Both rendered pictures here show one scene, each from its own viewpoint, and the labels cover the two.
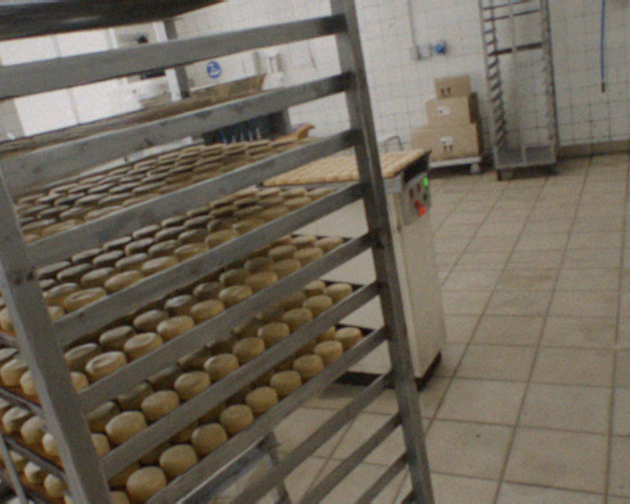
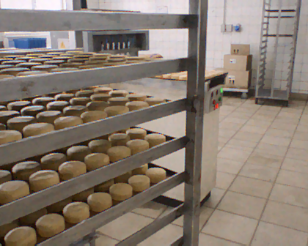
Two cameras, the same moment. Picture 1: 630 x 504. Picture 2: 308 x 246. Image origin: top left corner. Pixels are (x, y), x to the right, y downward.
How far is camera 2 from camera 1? 0.38 m
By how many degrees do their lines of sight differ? 2
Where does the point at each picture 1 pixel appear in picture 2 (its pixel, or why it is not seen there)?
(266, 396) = (80, 211)
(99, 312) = not seen: outside the picture
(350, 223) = not seen: hidden behind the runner
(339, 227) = not seen: hidden behind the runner
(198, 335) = (17, 148)
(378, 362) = (173, 191)
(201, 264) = (33, 85)
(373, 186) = (197, 62)
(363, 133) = (197, 18)
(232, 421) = (45, 228)
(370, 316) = (173, 163)
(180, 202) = (20, 20)
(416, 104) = (218, 56)
